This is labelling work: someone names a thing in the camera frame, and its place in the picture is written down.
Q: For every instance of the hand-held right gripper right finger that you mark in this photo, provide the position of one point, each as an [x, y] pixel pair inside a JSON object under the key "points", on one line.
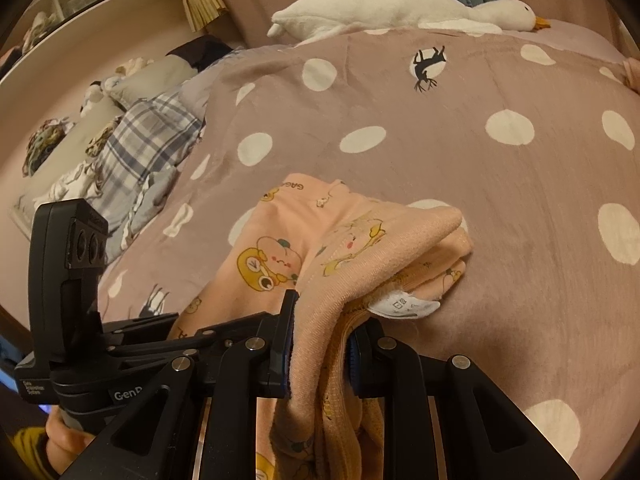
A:
{"points": [[353, 360]]}

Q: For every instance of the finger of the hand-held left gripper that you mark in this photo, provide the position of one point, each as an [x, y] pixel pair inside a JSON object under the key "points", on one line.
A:
{"points": [[150, 347], [150, 321]]}

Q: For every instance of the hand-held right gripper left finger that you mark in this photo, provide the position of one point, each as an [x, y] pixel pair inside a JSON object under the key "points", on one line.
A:
{"points": [[285, 355]]}

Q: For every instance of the pink cartoon print pants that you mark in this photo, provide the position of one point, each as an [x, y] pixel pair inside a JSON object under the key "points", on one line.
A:
{"points": [[320, 240]]}

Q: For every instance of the person's left hand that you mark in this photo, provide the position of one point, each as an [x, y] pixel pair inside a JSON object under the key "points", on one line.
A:
{"points": [[65, 442]]}

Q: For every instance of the multicoloured floral cloth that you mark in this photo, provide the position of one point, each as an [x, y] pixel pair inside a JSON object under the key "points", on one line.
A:
{"points": [[45, 142]]}

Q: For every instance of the blue white plaid cloth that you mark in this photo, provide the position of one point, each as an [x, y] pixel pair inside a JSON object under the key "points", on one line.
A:
{"points": [[145, 135]]}

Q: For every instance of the pink polka dot blanket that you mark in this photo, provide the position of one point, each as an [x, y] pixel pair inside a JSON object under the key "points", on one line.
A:
{"points": [[425, 170]]}

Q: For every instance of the dark cloth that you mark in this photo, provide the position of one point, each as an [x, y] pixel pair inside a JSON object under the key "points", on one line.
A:
{"points": [[200, 52]]}

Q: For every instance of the white curved shelf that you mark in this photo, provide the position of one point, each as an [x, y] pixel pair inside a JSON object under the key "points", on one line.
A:
{"points": [[100, 15]]}

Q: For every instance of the straw tassel bundle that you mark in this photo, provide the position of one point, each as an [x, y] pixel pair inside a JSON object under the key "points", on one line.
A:
{"points": [[202, 0]]}

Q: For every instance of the white goose plush toy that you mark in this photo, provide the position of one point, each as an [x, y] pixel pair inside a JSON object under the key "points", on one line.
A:
{"points": [[380, 5]]}

